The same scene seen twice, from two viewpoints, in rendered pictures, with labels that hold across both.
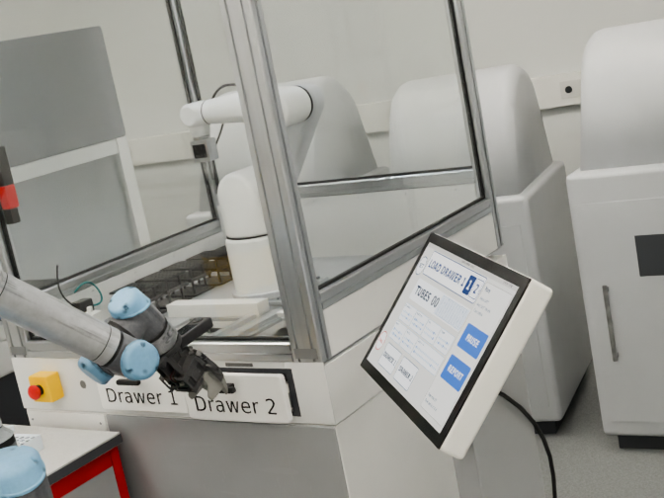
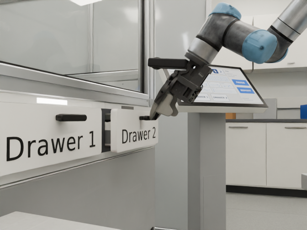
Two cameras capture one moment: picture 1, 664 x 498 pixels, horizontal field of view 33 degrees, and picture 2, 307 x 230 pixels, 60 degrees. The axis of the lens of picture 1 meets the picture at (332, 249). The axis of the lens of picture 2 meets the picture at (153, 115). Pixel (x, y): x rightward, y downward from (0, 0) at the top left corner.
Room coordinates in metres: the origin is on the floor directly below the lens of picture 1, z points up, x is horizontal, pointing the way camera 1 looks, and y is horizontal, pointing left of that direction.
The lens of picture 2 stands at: (2.54, 1.06, 0.90)
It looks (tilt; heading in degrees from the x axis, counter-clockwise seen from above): 1 degrees up; 257
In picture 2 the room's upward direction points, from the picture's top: straight up
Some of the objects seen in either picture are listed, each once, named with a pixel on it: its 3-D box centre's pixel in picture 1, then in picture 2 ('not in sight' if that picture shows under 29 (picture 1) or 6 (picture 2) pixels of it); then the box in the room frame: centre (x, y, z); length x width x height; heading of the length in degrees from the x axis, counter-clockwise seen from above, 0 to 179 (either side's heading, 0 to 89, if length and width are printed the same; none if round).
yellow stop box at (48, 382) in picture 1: (44, 386); not in sight; (2.78, 0.80, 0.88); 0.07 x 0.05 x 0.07; 55
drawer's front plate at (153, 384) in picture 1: (141, 388); (56, 134); (2.60, 0.52, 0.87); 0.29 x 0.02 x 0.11; 55
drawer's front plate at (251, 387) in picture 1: (235, 396); (138, 128); (2.40, 0.28, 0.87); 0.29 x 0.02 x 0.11; 55
